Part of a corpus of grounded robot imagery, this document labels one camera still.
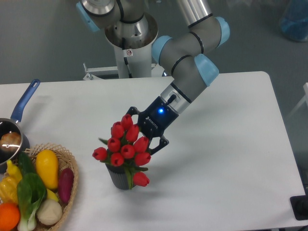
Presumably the blue handled saucepan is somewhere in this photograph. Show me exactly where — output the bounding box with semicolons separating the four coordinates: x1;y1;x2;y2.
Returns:
0;79;40;174

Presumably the beige garlic bulb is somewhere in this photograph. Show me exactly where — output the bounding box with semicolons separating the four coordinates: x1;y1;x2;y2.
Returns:
37;199;62;225

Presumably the white frame at right edge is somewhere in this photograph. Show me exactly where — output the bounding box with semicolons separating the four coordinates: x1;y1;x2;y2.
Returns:
289;82;308;116

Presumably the orange fruit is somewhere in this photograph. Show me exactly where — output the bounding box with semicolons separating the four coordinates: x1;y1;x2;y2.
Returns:
0;203;20;231

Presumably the yellow bell pepper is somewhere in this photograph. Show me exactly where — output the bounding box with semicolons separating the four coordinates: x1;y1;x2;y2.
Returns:
0;177;18;205

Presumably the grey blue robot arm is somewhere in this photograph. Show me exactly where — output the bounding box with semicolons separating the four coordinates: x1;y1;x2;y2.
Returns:
76;0;230;154

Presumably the woven wicker basket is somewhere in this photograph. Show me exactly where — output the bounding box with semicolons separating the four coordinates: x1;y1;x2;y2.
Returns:
25;143;78;231

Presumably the red tulip bouquet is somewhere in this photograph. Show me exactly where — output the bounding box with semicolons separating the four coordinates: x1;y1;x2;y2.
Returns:
92;114;151;190

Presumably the dark grey ribbed vase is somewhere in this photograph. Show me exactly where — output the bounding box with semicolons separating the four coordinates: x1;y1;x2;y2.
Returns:
105;164;130;190

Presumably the brown bun in pan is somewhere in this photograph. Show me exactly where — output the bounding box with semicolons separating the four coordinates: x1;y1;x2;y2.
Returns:
0;132;21;153

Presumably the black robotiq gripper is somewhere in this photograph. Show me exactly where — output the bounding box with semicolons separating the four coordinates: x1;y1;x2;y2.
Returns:
127;96;179;155

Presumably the purple eggplant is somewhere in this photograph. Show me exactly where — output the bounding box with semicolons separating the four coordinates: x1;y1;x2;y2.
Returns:
58;168;74;204

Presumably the blue translucent container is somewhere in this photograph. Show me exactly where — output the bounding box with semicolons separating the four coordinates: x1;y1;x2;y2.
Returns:
279;0;308;42

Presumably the green bok choy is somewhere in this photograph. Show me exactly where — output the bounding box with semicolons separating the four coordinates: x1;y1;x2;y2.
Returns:
17;173;47;231

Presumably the yellow squash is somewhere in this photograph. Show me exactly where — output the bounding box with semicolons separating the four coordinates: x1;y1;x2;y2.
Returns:
36;149;59;191

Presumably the dark green cucumber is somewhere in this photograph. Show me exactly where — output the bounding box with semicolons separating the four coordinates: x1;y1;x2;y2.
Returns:
18;152;36;176

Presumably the black device at table edge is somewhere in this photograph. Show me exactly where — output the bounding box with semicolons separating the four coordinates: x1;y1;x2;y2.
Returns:
290;195;308;220

